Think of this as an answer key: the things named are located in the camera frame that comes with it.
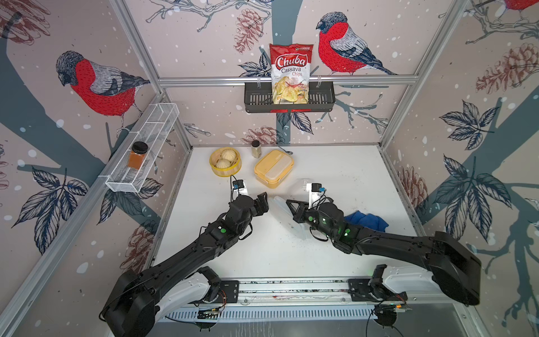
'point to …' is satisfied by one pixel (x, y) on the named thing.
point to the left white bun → (223, 163)
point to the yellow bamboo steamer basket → (234, 168)
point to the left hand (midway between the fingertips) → (262, 192)
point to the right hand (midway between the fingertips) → (285, 202)
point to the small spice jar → (256, 149)
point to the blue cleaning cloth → (368, 221)
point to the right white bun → (229, 154)
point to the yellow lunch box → (274, 168)
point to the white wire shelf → (153, 128)
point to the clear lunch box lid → (282, 213)
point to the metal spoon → (288, 152)
